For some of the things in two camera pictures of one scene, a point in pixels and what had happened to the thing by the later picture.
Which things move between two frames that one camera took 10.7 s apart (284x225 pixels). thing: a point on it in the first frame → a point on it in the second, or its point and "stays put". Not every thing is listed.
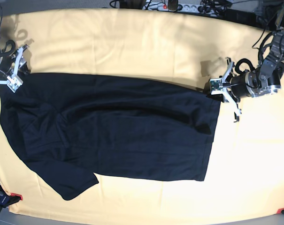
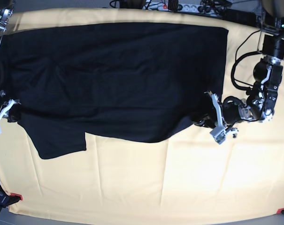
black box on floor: [247, 18] stays put
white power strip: [193, 8] stays put
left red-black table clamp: [3, 199] stays put
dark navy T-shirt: [72, 126] → [136, 82]
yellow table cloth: [249, 173] stays put
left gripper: [4, 62] → [4, 108]
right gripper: [245, 84] → [234, 109]
